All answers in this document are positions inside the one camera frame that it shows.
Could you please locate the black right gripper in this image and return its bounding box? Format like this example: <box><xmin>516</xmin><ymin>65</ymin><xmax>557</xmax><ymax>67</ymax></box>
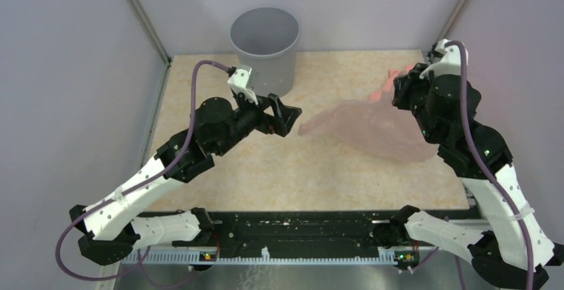
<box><xmin>390</xmin><ymin>63</ymin><xmax>443</xmax><ymax>144</ymax></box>

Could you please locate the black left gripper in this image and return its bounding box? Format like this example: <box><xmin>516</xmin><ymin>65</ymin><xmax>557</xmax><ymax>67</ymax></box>
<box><xmin>213</xmin><ymin>88</ymin><xmax>301</xmax><ymax>157</ymax></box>

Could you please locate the translucent pink trash bag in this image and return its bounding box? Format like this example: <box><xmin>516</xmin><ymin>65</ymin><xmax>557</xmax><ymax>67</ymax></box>
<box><xmin>298</xmin><ymin>100</ymin><xmax>438</xmax><ymax>162</ymax></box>

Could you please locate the grey plastic trash bin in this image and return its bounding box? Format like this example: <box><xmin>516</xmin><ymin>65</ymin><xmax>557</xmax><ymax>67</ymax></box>
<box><xmin>229</xmin><ymin>7</ymin><xmax>301</xmax><ymax>97</ymax></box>

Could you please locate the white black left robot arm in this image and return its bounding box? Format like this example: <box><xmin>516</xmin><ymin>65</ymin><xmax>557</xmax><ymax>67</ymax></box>
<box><xmin>69</xmin><ymin>94</ymin><xmax>302</xmax><ymax>265</ymax></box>

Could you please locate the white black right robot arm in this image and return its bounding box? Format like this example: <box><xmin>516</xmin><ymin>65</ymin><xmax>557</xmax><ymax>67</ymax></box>
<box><xmin>373</xmin><ymin>63</ymin><xmax>563</xmax><ymax>289</ymax></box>

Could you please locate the folded pink cloth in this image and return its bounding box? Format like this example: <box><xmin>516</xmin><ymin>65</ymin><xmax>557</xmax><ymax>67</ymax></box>
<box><xmin>368</xmin><ymin>65</ymin><xmax>414</xmax><ymax>102</ymax></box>

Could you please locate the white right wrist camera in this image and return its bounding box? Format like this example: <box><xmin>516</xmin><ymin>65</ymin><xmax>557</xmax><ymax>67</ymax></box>
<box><xmin>419</xmin><ymin>39</ymin><xmax>468</xmax><ymax>80</ymax></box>

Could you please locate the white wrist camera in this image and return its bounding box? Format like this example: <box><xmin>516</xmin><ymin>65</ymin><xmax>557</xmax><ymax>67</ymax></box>
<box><xmin>227</xmin><ymin>65</ymin><xmax>259</xmax><ymax>105</ymax></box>
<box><xmin>419</xmin><ymin>39</ymin><xmax>468</xmax><ymax>80</ymax></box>

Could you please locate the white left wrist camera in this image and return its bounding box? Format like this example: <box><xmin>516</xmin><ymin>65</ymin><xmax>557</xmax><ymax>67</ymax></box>
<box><xmin>227</xmin><ymin>65</ymin><xmax>259</xmax><ymax>105</ymax></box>

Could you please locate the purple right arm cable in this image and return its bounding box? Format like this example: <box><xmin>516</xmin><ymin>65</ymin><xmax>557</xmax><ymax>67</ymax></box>
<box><xmin>445</xmin><ymin>40</ymin><xmax>536</xmax><ymax>290</ymax></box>

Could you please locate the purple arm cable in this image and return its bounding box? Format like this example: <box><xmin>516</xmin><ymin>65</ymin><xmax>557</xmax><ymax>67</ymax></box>
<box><xmin>445</xmin><ymin>40</ymin><xmax>536</xmax><ymax>290</ymax></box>
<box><xmin>55</xmin><ymin>60</ymin><xmax>231</xmax><ymax>289</ymax></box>

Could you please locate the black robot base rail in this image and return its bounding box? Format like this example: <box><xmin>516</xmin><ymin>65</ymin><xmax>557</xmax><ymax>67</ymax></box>
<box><xmin>200</xmin><ymin>207</ymin><xmax>408</xmax><ymax>259</ymax></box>

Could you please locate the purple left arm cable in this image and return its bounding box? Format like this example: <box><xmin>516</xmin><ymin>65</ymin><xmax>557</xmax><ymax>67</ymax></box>
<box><xmin>55</xmin><ymin>60</ymin><xmax>231</xmax><ymax>289</ymax></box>

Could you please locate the white slotted cable duct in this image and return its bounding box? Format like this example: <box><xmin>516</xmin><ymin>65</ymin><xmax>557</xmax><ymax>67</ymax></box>
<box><xmin>143</xmin><ymin>247</ymin><xmax>398</xmax><ymax>266</ymax></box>

